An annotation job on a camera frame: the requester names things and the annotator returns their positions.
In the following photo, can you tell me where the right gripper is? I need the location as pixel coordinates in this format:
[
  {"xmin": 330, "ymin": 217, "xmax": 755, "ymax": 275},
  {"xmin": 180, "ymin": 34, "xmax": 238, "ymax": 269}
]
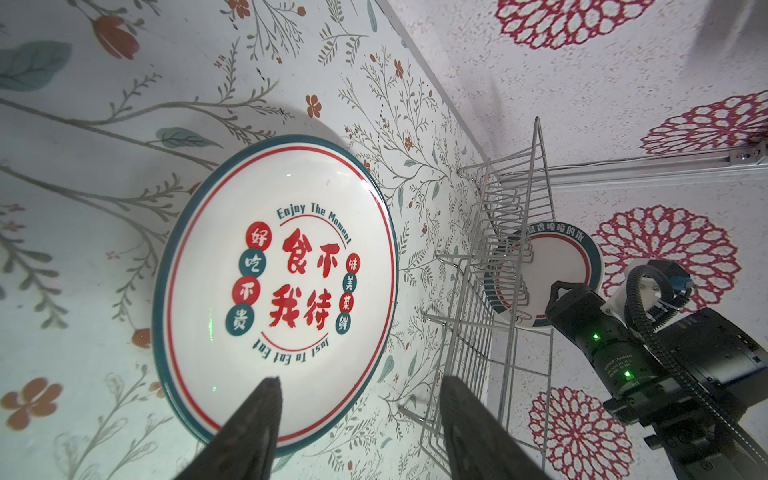
[{"xmin": 545, "ymin": 281, "xmax": 660, "ymax": 396}]

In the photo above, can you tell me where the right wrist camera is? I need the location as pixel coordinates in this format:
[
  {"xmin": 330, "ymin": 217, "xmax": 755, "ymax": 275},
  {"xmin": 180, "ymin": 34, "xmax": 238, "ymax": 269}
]
[{"xmin": 601, "ymin": 258, "xmax": 696, "ymax": 331}]

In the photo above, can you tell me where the white round plate front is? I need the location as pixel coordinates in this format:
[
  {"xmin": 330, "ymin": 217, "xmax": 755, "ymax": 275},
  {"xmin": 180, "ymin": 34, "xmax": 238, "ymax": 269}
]
[{"xmin": 483, "ymin": 221, "xmax": 604, "ymax": 329}]

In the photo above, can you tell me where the white round bowl back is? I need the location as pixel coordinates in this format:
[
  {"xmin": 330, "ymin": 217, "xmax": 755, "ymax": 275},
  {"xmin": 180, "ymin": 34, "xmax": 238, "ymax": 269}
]
[{"xmin": 152, "ymin": 135, "xmax": 398, "ymax": 455}]

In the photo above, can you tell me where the wire dish rack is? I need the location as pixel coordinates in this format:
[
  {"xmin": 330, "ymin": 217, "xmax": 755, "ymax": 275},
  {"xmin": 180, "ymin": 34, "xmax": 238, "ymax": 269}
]
[{"xmin": 398, "ymin": 119, "xmax": 555, "ymax": 472}]

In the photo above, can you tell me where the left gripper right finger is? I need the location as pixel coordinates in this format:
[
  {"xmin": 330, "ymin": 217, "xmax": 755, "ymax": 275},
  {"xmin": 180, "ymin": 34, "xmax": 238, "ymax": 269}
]
[{"xmin": 440, "ymin": 376, "xmax": 547, "ymax": 480}]

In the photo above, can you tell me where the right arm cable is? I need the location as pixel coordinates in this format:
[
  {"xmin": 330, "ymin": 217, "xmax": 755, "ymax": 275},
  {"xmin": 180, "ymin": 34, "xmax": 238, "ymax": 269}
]
[{"xmin": 623, "ymin": 263, "xmax": 768, "ymax": 469}]

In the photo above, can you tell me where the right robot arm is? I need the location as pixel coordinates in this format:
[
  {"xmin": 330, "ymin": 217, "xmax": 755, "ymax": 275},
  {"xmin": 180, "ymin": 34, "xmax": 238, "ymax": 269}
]
[{"xmin": 545, "ymin": 281, "xmax": 767, "ymax": 479}]

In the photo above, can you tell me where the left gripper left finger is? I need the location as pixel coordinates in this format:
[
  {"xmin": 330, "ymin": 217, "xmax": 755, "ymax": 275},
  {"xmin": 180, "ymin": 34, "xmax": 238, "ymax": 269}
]
[{"xmin": 176, "ymin": 377, "xmax": 282, "ymax": 480}]

